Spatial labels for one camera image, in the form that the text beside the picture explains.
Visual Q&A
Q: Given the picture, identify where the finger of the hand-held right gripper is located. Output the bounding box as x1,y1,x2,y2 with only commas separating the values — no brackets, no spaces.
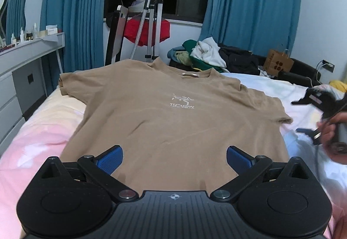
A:
291,93,315,106
296,127,322,146

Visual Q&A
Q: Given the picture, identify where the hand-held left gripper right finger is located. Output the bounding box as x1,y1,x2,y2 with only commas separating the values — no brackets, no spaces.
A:
210,145,308,202

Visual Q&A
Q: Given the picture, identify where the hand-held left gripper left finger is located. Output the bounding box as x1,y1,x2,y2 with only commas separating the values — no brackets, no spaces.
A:
41,145,137,202

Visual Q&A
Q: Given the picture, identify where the tan t-shirt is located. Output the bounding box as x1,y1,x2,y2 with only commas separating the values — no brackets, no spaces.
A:
58,57,295,194

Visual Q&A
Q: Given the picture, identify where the pile of clothes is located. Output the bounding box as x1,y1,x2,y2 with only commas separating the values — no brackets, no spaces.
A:
182,40,227,71

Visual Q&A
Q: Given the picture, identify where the person's right hand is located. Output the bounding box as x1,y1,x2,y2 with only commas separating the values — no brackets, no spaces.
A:
316,113,347,166

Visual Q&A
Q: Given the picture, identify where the yellow cloth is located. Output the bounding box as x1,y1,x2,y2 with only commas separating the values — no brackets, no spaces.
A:
329,80,347,93

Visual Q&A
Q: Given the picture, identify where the black bench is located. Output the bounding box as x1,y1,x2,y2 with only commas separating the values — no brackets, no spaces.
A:
169,43,322,87

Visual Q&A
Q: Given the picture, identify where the brown paper bag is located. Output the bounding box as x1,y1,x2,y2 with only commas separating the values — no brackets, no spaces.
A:
264,49,295,77

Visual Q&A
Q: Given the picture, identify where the black garment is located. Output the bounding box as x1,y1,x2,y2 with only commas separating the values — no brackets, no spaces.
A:
218,44,267,76

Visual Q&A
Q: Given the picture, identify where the bed with white pink sheet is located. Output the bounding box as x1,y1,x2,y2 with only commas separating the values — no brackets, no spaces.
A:
0,70,347,239

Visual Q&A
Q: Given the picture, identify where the white garment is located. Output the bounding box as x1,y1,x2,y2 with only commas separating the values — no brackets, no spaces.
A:
190,37,227,68

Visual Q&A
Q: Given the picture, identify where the blue curtain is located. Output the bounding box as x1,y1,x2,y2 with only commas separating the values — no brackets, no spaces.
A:
196,0,303,57
40,0,116,73

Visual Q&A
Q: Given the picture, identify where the yellow-green cloth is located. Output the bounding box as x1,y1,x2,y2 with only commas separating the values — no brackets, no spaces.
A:
174,51,194,67

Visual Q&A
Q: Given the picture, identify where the black and white chair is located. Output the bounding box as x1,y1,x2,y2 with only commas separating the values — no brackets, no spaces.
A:
105,5,128,66

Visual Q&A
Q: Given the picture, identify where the light blue cloth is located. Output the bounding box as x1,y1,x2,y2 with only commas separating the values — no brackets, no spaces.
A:
167,45,188,60

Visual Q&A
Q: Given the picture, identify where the red cloth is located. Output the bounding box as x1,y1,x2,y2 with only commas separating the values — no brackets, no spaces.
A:
123,17,171,47

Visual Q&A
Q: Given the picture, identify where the grey dresser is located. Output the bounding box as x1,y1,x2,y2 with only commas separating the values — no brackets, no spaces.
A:
0,32,66,156

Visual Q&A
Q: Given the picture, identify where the white charging cable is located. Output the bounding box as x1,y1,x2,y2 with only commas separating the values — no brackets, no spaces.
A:
311,62,331,87

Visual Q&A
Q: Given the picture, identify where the wall outlet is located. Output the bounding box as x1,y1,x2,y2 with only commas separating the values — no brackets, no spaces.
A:
322,59,336,73

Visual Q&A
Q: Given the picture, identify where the wavy wall mirror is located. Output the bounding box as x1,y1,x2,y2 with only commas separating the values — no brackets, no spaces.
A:
0,0,27,48

